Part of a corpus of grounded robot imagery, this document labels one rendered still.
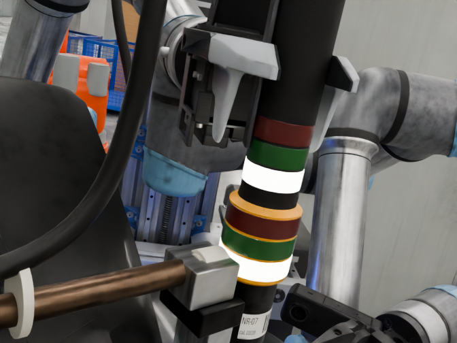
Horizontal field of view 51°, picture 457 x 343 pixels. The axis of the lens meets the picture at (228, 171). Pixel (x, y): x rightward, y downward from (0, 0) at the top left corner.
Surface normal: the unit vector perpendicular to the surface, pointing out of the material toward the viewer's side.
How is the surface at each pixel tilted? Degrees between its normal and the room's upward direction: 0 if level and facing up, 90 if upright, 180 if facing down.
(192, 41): 90
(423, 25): 91
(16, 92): 36
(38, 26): 119
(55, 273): 42
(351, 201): 61
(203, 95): 90
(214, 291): 90
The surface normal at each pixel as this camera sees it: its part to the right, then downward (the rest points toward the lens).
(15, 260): 0.47, -0.24
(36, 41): 0.12, 0.76
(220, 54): -0.86, -0.01
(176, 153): 0.09, 0.29
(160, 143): -0.46, 0.17
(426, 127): -0.01, 0.52
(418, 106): 0.08, 0.03
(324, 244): -0.64, -0.26
